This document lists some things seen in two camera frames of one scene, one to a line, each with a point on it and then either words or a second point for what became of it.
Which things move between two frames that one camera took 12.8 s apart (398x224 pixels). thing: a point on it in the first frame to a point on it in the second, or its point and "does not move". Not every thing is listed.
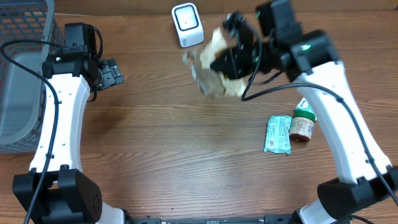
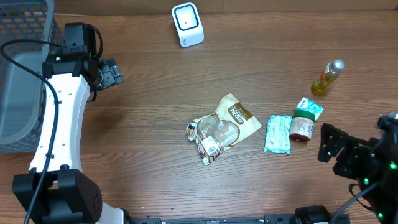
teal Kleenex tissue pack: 304,105 does not move
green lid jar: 301,125 does not move
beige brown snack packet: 210,84 to 230,124
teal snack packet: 278,134 does not move
